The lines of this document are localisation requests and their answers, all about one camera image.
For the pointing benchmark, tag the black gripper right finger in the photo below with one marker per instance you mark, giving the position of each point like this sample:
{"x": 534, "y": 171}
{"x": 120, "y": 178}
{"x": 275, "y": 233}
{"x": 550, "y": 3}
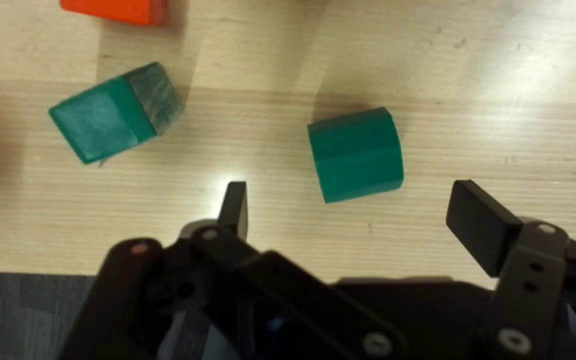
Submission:
{"x": 482, "y": 225}

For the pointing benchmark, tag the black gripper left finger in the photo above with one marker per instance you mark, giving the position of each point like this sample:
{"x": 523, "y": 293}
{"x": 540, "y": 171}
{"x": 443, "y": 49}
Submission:
{"x": 234, "y": 209}

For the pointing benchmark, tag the green cube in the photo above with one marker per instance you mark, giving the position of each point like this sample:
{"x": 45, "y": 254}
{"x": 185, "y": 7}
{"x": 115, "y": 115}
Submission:
{"x": 357, "y": 154}

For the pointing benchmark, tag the green cube edge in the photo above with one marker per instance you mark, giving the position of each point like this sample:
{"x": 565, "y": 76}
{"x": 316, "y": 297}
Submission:
{"x": 118, "y": 115}

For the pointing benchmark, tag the small orange red block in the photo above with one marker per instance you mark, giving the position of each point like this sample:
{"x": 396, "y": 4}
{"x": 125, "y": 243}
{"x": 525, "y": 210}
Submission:
{"x": 140, "y": 13}

